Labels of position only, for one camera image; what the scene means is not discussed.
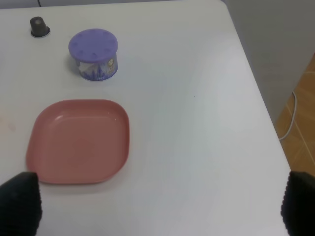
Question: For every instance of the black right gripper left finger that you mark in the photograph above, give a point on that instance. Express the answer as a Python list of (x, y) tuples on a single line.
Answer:
[(20, 205)]

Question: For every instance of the dark coffee capsule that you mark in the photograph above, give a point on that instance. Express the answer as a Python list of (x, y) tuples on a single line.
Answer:
[(38, 27)]

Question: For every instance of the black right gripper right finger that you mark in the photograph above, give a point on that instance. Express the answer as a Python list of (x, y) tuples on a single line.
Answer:
[(298, 206)]

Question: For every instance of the pink square plate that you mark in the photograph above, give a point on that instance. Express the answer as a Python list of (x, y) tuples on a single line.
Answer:
[(79, 142)]

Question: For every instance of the purple lidded round container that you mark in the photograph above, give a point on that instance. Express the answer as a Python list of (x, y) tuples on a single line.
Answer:
[(95, 54)]

